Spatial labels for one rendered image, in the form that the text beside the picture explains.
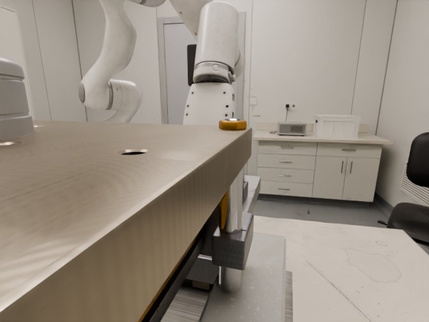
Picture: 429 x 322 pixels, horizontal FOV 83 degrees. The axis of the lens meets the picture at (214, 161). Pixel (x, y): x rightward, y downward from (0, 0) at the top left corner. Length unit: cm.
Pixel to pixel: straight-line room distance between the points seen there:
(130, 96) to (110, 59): 16
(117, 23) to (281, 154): 213
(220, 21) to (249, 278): 47
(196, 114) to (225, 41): 15
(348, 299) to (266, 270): 41
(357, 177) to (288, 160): 70
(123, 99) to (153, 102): 253
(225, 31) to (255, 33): 276
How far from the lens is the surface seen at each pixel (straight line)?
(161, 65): 348
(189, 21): 67
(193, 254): 17
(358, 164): 286
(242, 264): 17
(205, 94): 50
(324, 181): 283
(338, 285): 63
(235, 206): 15
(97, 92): 99
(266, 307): 18
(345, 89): 332
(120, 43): 94
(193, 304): 28
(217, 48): 52
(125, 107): 105
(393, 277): 71
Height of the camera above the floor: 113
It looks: 14 degrees down
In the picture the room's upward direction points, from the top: straight up
